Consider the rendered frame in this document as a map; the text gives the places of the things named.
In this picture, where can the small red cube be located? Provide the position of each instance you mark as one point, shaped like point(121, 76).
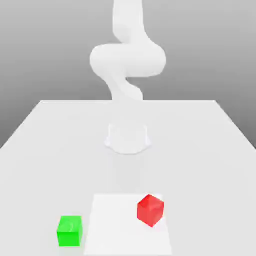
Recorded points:
point(150, 211)

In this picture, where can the small green cube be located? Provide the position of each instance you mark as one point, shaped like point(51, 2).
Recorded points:
point(69, 231)

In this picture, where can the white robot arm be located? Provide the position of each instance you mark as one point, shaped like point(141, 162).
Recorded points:
point(128, 60)

